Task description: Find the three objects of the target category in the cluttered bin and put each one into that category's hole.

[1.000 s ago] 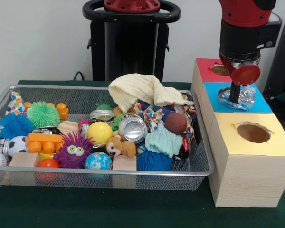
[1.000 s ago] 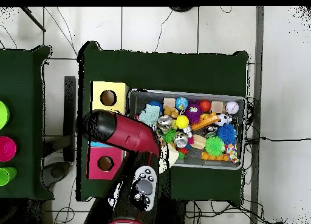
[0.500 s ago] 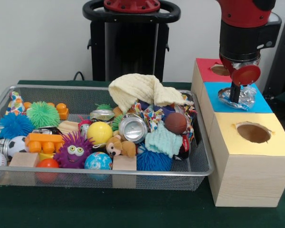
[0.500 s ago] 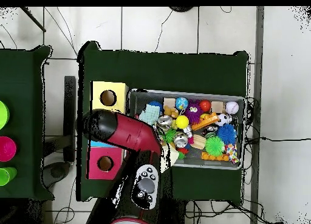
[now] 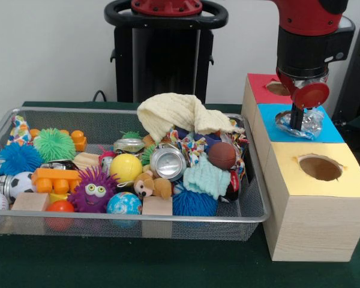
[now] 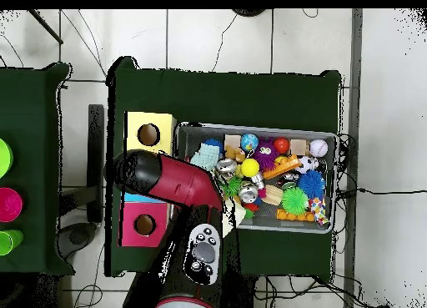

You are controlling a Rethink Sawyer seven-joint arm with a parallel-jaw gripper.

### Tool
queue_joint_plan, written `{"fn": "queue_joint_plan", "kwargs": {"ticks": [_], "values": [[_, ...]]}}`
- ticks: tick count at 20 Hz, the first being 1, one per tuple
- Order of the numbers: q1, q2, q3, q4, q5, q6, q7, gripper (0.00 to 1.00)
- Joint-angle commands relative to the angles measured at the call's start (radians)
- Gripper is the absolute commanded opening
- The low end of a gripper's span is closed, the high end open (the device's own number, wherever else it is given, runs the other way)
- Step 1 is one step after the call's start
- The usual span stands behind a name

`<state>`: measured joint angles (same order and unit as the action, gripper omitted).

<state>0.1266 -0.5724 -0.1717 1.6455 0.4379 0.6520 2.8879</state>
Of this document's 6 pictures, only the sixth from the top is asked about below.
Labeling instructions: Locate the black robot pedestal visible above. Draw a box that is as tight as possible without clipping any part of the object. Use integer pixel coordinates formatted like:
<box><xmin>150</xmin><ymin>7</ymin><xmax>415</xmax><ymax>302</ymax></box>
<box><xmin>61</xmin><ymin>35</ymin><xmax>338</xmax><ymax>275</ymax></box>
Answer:
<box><xmin>239</xmin><ymin>274</ymin><xmax>258</xmax><ymax>308</ymax></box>

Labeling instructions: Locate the red orange ball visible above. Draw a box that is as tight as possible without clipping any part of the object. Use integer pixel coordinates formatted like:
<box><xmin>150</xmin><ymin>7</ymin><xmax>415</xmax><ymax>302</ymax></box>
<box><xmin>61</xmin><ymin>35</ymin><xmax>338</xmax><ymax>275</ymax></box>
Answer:
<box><xmin>274</xmin><ymin>137</ymin><xmax>290</xmax><ymax>154</ymax></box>

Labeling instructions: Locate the orange toy building brick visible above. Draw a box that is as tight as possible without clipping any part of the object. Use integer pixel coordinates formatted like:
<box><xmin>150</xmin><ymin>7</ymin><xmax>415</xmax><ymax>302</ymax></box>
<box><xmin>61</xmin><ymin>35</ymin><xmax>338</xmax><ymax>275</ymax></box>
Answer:
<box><xmin>263</xmin><ymin>154</ymin><xmax>301</xmax><ymax>180</ymax></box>

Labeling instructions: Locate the wooden box with three holes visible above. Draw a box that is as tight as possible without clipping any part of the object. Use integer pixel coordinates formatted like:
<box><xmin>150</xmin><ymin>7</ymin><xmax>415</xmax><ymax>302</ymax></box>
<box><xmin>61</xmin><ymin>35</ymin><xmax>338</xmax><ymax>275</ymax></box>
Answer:
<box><xmin>118</xmin><ymin>111</ymin><xmax>177</xmax><ymax>248</ymax></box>

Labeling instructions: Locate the black floor power cable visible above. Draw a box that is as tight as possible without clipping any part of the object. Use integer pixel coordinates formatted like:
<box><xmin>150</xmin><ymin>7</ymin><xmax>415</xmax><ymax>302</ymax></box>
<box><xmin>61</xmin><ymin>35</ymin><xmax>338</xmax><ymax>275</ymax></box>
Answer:
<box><xmin>336</xmin><ymin>186</ymin><xmax>427</xmax><ymax>196</ymax></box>

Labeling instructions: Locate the blue white patterned ball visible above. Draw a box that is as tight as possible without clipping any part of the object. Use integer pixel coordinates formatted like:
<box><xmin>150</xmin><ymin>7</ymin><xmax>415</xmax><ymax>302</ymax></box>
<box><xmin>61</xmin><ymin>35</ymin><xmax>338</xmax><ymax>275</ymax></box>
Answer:
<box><xmin>240</xmin><ymin>133</ymin><xmax>259</xmax><ymax>152</ymax></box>

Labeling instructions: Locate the white baseball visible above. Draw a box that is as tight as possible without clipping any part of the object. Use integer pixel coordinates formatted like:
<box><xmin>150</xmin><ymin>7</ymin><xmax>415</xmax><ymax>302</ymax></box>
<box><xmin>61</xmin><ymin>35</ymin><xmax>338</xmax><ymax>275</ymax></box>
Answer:
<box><xmin>309</xmin><ymin>139</ymin><xmax>329</xmax><ymax>159</ymax></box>

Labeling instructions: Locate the black slanted rod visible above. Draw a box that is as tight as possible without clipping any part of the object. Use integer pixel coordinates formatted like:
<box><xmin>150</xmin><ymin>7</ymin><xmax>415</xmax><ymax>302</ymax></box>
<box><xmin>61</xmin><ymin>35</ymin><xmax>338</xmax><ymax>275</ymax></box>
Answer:
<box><xmin>28</xmin><ymin>8</ymin><xmax>64</xmax><ymax>45</ymax></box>

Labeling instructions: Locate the purple spiky ball with eyes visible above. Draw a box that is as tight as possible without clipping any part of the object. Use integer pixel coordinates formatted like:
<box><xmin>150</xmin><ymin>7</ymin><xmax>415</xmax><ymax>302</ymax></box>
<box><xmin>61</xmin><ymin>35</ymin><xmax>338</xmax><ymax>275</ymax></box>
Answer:
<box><xmin>253</xmin><ymin>138</ymin><xmax>279</xmax><ymax>172</ymax></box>

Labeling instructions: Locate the green spiky ball with eyes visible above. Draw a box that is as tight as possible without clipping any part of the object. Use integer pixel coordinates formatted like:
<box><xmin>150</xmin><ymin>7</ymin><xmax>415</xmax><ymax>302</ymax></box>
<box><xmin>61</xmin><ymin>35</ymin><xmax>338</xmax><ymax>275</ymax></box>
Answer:
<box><xmin>280</xmin><ymin>187</ymin><xmax>310</xmax><ymax>216</ymax></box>

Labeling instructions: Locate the smooth yellow ball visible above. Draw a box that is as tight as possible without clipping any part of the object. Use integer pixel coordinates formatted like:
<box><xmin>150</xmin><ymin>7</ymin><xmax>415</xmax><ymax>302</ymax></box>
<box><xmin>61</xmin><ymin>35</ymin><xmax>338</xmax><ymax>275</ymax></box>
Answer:
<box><xmin>239</xmin><ymin>158</ymin><xmax>260</xmax><ymax>178</ymax></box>

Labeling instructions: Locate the shallow silver mesh bin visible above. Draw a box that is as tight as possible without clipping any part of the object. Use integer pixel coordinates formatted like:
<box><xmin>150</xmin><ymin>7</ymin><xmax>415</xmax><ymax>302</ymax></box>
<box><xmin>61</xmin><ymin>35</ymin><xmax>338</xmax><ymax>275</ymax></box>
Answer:
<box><xmin>168</xmin><ymin>121</ymin><xmax>339</xmax><ymax>234</ymax></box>

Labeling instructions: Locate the cream knitted cloth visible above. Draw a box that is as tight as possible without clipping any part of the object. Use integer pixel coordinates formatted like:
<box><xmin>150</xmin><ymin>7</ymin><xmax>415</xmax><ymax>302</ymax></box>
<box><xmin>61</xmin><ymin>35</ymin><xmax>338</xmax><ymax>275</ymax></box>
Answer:
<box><xmin>221</xmin><ymin>200</ymin><xmax>247</xmax><ymax>239</ymax></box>

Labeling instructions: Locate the dark green table cloth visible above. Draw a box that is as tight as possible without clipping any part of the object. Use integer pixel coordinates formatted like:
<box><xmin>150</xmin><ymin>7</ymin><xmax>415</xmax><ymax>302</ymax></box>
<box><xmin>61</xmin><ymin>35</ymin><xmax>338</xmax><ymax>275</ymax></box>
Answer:
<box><xmin>104</xmin><ymin>56</ymin><xmax>342</xmax><ymax>284</ymax></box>

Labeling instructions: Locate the black upright panel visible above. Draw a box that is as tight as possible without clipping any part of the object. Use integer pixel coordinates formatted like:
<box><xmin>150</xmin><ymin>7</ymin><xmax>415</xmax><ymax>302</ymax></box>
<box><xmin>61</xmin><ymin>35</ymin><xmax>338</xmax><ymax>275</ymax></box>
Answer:
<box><xmin>87</xmin><ymin>104</ymin><xmax>105</xmax><ymax>224</ymax></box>

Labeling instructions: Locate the blue spiky rubber ball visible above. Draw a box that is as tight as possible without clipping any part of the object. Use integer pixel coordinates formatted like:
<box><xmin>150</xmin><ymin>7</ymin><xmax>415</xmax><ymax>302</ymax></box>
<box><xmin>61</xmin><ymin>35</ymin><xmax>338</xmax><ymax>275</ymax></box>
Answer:
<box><xmin>296</xmin><ymin>169</ymin><xmax>326</xmax><ymax>200</ymax></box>

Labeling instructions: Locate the lime green plastic cup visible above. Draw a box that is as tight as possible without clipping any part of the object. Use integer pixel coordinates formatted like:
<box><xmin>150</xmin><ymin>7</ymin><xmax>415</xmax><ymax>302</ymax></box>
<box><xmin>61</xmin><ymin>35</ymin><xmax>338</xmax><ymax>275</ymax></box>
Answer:
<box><xmin>0</xmin><ymin>229</ymin><xmax>25</xmax><ymax>256</ymax></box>
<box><xmin>0</xmin><ymin>138</ymin><xmax>14</xmax><ymax>179</ymax></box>

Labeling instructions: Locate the pink plastic cup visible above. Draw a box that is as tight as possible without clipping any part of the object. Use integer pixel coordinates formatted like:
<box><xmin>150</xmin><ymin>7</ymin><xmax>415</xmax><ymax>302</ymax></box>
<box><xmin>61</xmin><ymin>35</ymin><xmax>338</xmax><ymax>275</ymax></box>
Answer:
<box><xmin>0</xmin><ymin>186</ymin><xmax>23</xmax><ymax>223</ymax></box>

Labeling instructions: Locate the dark green side table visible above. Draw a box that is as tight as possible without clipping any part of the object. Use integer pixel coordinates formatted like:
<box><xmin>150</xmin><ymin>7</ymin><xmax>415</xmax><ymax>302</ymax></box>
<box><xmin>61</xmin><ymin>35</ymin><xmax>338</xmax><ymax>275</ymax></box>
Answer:
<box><xmin>0</xmin><ymin>62</ymin><xmax>76</xmax><ymax>277</ymax></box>

